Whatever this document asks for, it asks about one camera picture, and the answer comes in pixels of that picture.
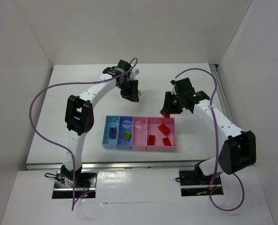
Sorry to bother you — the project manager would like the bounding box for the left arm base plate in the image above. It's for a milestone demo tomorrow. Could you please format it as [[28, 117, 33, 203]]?
[[52, 170, 98, 200]]

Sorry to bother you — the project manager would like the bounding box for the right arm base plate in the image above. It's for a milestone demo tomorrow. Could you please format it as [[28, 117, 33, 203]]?
[[175, 170, 224, 197]]

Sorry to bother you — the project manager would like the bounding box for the aluminium front rail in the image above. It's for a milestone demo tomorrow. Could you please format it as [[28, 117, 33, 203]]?
[[25, 160, 200, 171]]

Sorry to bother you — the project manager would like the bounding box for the purple lego brick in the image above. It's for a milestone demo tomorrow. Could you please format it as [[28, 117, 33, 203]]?
[[109, 127, 117, 139]]

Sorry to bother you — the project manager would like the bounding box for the red rounded lego brick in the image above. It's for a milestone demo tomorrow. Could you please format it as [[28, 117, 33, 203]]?
[[158, 124, 171, 136]]

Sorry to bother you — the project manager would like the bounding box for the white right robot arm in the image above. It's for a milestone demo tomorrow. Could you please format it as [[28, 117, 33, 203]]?
[[160, 78, 256, 179]]

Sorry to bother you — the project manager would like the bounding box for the aluminium rail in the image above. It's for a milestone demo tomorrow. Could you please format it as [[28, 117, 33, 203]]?
[[25, 160, 200, 171], [209, 63, 245, 162]]

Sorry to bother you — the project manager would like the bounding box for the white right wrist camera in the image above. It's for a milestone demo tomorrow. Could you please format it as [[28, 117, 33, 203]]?
[[170, 79, 178, 95]]

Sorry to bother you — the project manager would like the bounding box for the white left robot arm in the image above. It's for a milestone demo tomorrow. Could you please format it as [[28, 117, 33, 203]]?
[[61, 60, 139, 184]]

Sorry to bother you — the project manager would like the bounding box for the aluminium right rail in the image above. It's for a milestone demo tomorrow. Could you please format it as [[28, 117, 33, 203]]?
[[209, 63, 245, 162]]

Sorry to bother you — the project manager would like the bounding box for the red green white lego stack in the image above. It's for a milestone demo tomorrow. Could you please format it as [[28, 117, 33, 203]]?
[[131, 91, 141, 102]]

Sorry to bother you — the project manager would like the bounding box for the red arched lego cap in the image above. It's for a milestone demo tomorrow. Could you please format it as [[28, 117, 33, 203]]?
[[160, 112, 170, 118]]

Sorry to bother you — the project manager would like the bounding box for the lime green lego brick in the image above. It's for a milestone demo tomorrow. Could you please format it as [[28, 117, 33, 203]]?
[[123, 131, 131, 140]]

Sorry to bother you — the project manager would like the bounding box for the dark blue container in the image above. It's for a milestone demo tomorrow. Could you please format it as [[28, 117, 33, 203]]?
[[117, 116, 133, 150]]

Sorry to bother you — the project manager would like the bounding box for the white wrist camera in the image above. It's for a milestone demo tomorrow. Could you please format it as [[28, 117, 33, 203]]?
[[129, 69, 139, 80], [170, 79, 178, 95]]

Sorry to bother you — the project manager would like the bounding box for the red curved lego brick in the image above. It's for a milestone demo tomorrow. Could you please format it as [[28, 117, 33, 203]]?
[[162, 137, 172, 146]]

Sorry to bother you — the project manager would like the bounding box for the red rectangular lego brick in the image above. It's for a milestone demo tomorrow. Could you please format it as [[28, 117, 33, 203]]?
[[147, 135, 155, 146]]

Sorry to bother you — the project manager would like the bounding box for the narrow pink container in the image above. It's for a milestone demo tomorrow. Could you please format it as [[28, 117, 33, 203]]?
[[132, 117, 147, 151]]

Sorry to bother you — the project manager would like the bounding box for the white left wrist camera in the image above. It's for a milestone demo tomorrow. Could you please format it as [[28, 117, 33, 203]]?
[[129, 69, 139, 80]]

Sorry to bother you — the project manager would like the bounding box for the light blue container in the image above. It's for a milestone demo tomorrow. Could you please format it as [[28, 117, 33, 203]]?
[[102, 115, 120, 150]]

